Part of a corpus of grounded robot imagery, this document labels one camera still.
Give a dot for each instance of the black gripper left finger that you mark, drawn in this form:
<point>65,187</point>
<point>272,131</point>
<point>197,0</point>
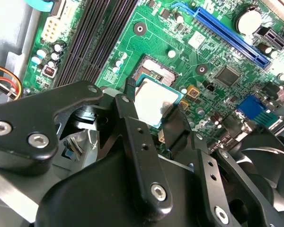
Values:
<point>142,146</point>

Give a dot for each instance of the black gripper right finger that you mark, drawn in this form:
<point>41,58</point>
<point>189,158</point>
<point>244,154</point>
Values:
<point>177,132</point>

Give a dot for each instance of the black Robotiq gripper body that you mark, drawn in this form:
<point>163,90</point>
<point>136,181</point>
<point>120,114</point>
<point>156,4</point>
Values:
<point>90,198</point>

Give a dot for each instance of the silver CPU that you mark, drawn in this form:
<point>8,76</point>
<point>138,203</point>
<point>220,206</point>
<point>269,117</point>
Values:
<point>153,99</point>

